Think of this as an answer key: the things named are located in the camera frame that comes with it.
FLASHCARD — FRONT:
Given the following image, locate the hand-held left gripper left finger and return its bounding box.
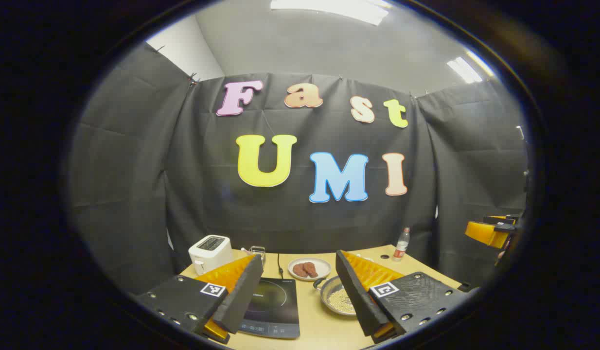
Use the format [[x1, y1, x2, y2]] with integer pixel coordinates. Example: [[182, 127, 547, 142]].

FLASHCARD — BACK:
[[135, 254, 265, 345]]

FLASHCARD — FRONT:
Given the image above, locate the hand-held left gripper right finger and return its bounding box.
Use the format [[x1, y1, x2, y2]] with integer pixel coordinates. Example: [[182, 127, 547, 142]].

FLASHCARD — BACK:
[[335, 250, 468, 344]]

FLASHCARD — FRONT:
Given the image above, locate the stainless steel pot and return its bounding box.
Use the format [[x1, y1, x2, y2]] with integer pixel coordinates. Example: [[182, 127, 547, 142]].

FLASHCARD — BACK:
[[313, 275, 359, 316]]

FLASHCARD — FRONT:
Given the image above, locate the black induction cooktop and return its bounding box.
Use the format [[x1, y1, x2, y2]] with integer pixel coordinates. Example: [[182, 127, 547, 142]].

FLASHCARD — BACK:
[[238, 277, 300, 339]]

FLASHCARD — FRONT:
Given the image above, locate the pile of soybeans in pot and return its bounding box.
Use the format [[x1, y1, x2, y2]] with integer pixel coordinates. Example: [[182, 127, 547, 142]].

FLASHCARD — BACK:
[[328, 289, 357, 314]]

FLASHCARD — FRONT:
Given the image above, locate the round white plate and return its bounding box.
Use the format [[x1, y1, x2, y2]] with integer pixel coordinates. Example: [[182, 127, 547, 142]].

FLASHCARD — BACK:
[[288, 257, 332, 281]]

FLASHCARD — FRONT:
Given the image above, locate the white toaster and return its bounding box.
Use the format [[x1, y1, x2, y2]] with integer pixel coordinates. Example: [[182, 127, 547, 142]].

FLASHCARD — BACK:
[[188, 235, 234, 276]]

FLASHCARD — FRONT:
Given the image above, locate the clear water bottle red label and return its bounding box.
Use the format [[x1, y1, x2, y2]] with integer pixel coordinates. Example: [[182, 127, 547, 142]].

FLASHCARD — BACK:
[[392, 227, 411, 263]]

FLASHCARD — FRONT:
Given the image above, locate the black backdrop cloth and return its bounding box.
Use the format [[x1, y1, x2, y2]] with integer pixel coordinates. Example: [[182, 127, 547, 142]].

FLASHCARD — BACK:
[[69, 43, 528, 297]]

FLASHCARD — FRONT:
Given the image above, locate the ceiling light panel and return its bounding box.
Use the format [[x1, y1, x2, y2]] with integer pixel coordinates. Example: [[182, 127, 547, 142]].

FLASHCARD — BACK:
[[270, 0, 393, 26], [446, 51, 496, 84]]

